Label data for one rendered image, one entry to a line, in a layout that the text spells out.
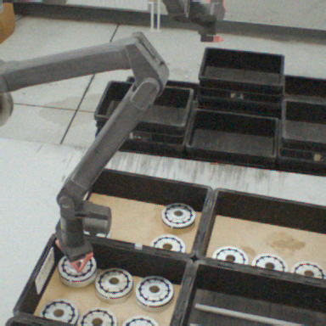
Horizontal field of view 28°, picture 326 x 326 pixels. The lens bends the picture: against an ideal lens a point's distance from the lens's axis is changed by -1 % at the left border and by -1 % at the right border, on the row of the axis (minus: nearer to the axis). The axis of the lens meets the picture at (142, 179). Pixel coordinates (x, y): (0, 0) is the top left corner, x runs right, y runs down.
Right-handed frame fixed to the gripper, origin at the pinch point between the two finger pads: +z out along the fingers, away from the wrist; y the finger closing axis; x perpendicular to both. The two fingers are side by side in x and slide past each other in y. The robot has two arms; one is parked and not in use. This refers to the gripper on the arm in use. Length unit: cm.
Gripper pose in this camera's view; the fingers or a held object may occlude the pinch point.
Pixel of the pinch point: (75, 263)
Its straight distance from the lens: 178.3
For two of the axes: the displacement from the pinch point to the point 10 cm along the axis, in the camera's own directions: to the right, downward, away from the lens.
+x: -8.7, 3.2, -3.8
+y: -5.0, -5.7, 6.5
